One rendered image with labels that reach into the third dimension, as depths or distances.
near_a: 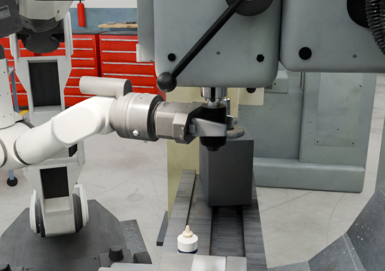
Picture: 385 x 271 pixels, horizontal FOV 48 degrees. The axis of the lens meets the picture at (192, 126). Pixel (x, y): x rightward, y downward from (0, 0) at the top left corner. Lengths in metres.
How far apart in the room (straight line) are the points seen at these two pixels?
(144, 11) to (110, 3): 9.34
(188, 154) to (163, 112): 1.88
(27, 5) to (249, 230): 0.73
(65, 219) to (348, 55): 1.21
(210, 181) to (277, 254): 1.59
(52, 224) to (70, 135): 0.82
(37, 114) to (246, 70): 0.86
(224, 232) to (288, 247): 1.72
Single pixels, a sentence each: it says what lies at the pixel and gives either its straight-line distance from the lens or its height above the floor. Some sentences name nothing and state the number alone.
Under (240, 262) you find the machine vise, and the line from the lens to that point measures 0.78.
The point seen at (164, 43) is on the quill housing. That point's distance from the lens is 0.66.
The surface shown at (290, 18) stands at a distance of 0.64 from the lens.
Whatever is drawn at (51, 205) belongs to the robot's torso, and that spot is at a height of 0.76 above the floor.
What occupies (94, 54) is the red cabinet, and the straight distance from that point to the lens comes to 5.62.
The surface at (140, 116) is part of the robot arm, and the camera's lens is 0.78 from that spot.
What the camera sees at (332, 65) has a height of 1.35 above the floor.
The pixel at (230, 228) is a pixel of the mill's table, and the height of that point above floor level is 0.90.
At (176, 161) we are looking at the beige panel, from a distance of 2.66.
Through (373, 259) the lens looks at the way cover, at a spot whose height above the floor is 0.96.
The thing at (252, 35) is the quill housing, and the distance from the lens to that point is 0.65.
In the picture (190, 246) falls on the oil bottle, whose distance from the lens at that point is 0.88.
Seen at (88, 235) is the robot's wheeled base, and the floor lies 0.57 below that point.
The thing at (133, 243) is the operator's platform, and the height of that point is 0.40.
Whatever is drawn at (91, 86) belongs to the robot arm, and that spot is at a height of 1.28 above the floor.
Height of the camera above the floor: 1.45
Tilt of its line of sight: 17 degrees down
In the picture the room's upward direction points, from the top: straight up
